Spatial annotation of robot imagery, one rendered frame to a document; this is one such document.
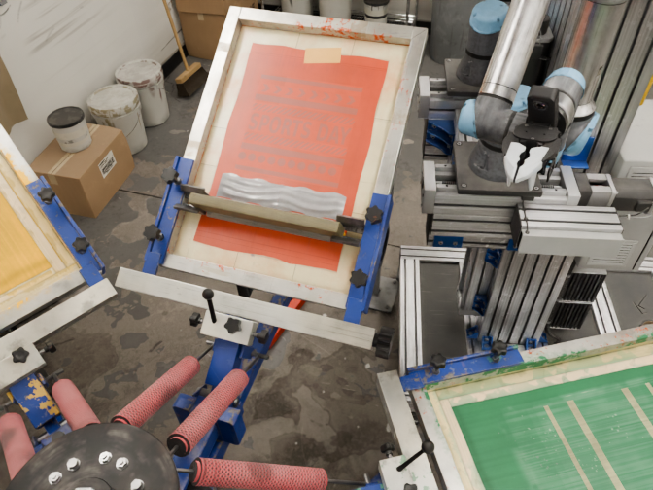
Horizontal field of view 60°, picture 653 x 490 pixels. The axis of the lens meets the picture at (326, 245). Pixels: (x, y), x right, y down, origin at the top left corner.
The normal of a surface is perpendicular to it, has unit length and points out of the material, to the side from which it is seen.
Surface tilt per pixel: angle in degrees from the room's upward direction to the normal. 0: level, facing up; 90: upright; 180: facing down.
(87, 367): 0
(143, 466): 0
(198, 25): 90
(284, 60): 32
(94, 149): 1
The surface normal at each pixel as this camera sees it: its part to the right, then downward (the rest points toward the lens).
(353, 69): -0.18, -0.22
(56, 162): -0.02, -0.70
